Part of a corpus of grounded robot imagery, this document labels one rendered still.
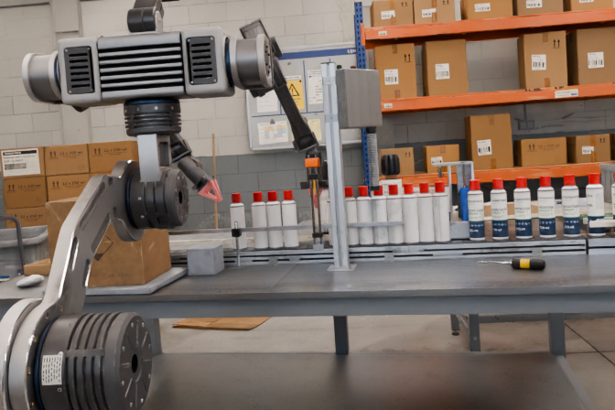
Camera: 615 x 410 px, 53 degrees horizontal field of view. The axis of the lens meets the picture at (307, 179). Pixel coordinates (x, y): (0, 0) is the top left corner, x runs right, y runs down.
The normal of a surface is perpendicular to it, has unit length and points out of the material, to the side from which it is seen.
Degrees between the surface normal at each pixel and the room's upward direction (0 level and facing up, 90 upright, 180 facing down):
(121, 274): 90
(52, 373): 77
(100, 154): 90
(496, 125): 89
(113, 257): 90
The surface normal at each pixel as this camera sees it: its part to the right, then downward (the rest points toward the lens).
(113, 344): -0.09, -0.58
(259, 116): -0.07, 0.06
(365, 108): 0.69, -0.01
